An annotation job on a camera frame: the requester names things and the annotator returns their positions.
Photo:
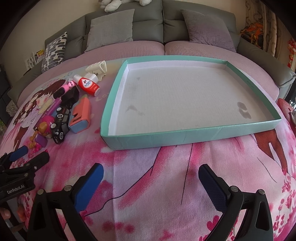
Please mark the black toy car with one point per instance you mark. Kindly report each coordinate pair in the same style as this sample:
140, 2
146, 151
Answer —
59, 128

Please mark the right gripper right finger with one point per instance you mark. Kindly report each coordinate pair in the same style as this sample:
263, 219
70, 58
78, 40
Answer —
230, 201

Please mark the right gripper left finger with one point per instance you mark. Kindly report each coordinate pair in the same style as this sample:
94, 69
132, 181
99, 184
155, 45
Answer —
44, 223

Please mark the white power adapter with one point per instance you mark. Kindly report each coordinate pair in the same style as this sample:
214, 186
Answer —
93, 77

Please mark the cartoon couple printed blanket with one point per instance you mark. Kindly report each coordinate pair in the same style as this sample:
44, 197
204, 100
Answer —
154, 194

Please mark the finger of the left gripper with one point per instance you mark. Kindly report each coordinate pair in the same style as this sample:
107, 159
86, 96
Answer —
34, 163
8, 158

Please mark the pink brown puppy figure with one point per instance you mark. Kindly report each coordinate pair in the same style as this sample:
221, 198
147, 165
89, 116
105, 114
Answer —
42, 133

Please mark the grey sofa with pink cover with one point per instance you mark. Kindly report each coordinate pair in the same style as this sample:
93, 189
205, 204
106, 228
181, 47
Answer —
160, 29

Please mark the patterned beige curtain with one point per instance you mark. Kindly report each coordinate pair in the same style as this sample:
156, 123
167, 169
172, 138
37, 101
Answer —
257, 11

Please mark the cream plastic hair claw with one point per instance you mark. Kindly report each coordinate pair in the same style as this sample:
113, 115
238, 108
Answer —
97, 68

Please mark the red white glue bottle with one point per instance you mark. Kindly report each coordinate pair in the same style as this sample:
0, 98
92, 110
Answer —
87, 85

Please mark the red hanging knot decoration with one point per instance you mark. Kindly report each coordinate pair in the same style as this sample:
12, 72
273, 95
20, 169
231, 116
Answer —
291, 48

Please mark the black white patterned cushion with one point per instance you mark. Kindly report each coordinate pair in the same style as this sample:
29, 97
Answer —
54, 53

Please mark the grey purple cushion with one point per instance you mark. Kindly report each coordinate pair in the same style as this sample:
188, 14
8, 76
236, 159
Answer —
207, 30

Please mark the teal shallow cardboard tray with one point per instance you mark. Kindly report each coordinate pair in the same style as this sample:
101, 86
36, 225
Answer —
158, 101

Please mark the grey white plush dog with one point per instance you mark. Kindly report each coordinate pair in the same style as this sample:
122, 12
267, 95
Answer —
112, 5

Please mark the orange decorative ornament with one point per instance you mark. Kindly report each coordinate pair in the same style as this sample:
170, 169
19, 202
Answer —
254, 34

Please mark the black power adapter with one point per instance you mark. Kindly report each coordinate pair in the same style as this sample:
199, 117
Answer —
70, 98

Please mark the pink smart watch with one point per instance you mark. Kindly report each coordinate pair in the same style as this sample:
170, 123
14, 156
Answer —
64, 88

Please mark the person left hand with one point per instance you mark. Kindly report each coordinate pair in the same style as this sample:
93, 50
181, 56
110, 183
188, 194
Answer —
5, 213

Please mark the books beside sofa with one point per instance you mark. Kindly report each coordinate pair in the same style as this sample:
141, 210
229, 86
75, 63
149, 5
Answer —
34, 59

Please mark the dark cabinet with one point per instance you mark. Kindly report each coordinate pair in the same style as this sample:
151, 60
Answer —
4, 98

